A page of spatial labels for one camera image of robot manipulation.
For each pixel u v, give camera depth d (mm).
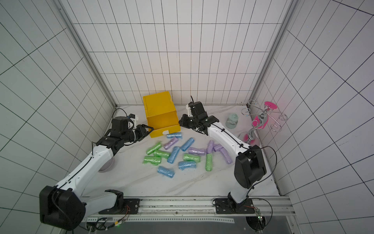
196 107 632
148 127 759
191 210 726
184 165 841
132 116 750
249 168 444
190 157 876
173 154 893
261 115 776
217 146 926
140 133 696
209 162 870
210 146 925
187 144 947
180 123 821
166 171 817
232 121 979
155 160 861
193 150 905
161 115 854
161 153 896
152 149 914
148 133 735
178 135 976
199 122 630
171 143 947
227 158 891
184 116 739
